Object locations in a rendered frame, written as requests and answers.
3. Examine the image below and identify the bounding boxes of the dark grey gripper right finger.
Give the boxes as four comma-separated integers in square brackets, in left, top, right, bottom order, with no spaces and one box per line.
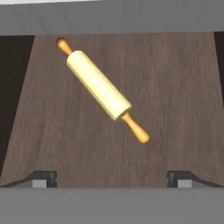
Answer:
[166,170,224,189]

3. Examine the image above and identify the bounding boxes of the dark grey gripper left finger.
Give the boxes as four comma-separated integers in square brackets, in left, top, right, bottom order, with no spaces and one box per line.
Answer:
[0,170,58,189]

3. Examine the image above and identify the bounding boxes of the brown wooden open drawer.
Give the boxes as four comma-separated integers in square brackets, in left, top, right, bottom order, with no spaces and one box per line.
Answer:
[0,31,224,189]

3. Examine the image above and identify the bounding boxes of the cream wooden rolling pin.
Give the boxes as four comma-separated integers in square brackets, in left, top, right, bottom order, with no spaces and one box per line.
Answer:
[55,37,151,145]

